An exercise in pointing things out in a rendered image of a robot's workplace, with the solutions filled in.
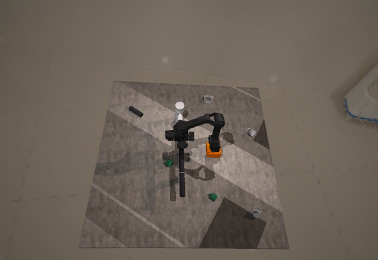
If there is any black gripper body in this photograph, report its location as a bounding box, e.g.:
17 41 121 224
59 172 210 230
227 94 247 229
167 132 194 141

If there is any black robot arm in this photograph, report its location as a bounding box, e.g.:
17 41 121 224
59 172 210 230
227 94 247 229
165 112 225 152

